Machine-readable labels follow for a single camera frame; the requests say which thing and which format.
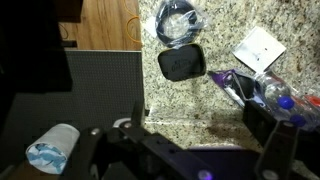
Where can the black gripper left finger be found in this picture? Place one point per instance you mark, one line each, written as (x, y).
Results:
(137, 116)

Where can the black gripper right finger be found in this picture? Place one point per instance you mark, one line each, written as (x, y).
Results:
(276, 160)

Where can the purple clear plastic pack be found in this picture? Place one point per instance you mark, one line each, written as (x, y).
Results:
(242, 87)

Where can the black zippered case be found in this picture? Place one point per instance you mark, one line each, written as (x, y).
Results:
(183, 63)

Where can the white paper card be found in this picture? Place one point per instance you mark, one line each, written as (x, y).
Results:
(258, 50)

